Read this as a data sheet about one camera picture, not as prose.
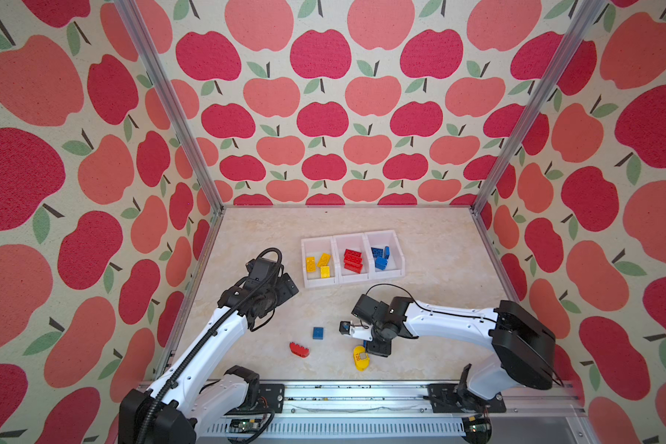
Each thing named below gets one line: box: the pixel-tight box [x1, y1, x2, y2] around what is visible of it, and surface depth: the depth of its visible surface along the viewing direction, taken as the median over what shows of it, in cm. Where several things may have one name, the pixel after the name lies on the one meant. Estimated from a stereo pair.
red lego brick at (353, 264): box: [344, 256, 364, 274], surface depth 101 cm
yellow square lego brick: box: [317, 252, 332, 268], surface depth 103 cm
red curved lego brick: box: [289, 342, 310, 358], surface depth 84 cm
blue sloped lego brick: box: [374, 256, 388, 272], surface depth 102 cm
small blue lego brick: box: [312, 326, 325, 340], surface depth 86 cm
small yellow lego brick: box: [306, 256, 316, 273], surface depth 103 cm
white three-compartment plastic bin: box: [300, 229, 406, 289], surface depth 103 cm
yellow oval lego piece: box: [353, 345, 370, 371], surface depth 80 cm
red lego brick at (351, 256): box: [343, 248, 364, 264], surface depth 102 cm
